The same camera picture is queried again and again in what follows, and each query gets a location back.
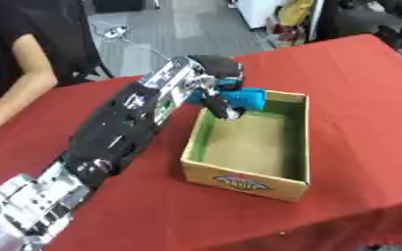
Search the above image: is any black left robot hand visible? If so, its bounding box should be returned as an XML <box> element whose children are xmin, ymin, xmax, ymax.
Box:
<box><xmin>185</xmin><ymin>54</ymin><xmax>248</xmax><ymax>122</ymax></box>

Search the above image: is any blue rectangular block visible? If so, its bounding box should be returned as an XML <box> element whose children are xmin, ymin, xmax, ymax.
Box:
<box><xmin>185</xmin><ymin>77</ymin><xmax>269</xmax><ymax>112</ymax></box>

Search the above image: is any tan cardboard box green inside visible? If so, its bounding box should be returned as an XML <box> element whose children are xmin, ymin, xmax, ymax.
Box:
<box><xmin>178</xmin><ymin>89</ymin><xmax>313</xmax><ymax>203</ymax></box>

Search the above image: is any yellow and red bag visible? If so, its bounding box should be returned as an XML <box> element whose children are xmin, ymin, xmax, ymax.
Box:
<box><xmin>264</xmin><ymin>0</ymin><xmax>318</xmax><ymax>49</ymax></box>

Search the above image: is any white power strip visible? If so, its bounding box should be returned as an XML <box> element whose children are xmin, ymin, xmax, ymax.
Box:
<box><xmin>101</xmin><ymin>25</ymin><xmax>131</xmax><ymax>40</ymax></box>

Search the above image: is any black office chair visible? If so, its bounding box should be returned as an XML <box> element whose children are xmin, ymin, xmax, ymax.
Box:
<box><xmin>65</xmin><ymin>0</ymin><xmax>118</xmax><ymax>84</ymax></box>

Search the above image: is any person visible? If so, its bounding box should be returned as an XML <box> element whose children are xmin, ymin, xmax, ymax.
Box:
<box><xmin>0</xmin><ymin>0</ymin><xmax>104</xmax><ymax>150</ymax></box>

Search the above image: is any white power cable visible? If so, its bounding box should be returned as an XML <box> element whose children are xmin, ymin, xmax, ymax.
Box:
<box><xmin>89</xmin><ymin>21</ymin><xmax>174</xmax><ymax>61</ymax></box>

